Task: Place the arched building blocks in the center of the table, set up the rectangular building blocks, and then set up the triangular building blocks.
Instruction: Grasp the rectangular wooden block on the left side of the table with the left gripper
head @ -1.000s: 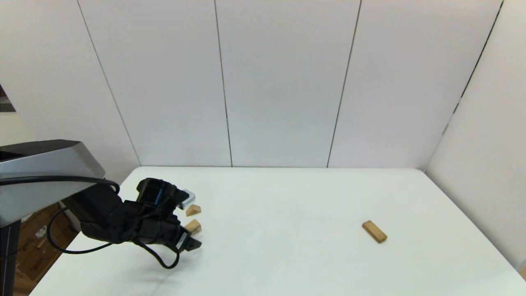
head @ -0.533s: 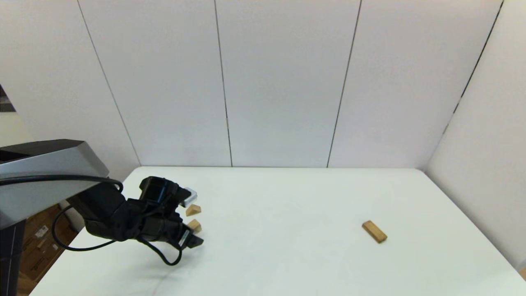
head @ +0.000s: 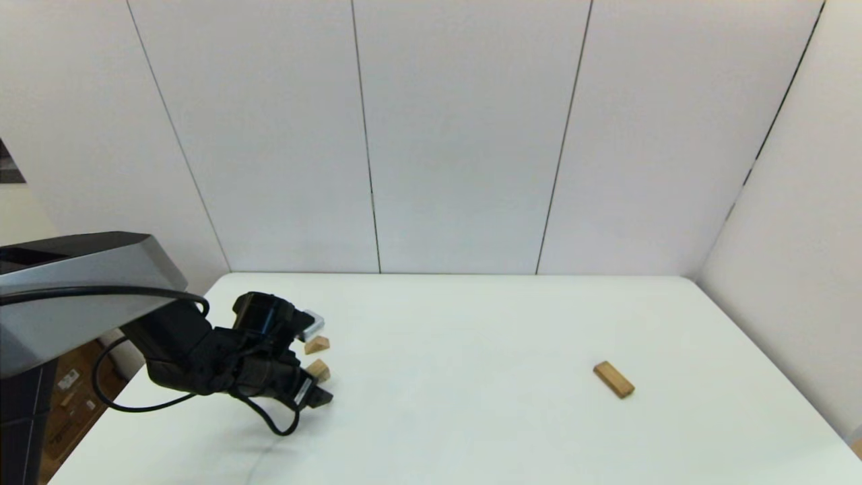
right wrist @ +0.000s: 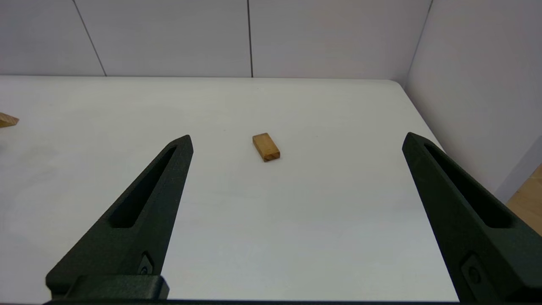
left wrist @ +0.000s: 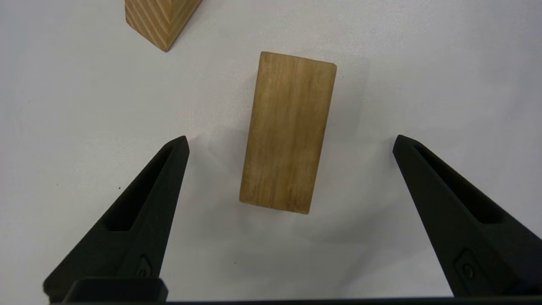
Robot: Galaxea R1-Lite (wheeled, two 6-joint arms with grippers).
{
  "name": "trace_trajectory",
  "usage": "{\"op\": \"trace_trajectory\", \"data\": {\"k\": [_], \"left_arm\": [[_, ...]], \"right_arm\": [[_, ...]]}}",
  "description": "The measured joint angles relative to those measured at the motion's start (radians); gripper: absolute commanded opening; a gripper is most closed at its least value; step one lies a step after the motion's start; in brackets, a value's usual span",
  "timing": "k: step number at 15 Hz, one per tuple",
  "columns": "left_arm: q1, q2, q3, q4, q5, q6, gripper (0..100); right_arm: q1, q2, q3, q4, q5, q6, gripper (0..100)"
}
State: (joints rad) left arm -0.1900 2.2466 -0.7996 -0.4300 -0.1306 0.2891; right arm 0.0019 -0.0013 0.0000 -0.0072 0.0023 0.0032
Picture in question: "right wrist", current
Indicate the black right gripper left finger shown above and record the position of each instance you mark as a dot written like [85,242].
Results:
[127,250]

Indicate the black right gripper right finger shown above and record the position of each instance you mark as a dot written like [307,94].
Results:
[474,237]

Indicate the rectangular wooden building block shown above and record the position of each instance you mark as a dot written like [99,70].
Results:
[266,147]

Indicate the triangular wooden building block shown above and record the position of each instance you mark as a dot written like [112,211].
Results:
[6,120]

